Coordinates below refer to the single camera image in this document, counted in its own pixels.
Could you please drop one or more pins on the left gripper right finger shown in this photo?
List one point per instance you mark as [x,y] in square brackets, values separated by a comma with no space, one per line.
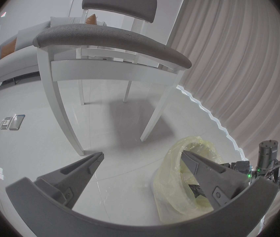
[214,179]

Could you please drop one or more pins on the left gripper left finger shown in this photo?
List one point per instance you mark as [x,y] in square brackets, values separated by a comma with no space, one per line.
[78,174]

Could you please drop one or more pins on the yellow plastic bag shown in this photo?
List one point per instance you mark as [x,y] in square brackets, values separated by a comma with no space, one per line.
[172,181]

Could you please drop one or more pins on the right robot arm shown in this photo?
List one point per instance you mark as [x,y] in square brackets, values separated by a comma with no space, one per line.
[267,154]

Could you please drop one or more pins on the crumpled black plastic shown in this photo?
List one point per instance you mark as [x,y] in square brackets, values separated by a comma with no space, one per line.
[196,190]

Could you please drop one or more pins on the white trash bin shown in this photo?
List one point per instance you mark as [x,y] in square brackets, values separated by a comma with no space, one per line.
[205,148]

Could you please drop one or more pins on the white curtain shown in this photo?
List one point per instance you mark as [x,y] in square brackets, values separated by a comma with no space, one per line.
[228,58]

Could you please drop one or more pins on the pale grey sofa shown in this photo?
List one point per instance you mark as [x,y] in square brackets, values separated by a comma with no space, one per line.
[9,68]

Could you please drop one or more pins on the white chair with grey padding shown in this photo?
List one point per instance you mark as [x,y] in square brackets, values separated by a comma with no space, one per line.
[105,36]

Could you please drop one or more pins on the orange cushion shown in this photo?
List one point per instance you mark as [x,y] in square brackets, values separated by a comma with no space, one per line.
[8,48]
[91,20]

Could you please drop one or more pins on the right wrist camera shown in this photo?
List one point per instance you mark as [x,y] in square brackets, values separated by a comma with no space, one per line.
[240,167]

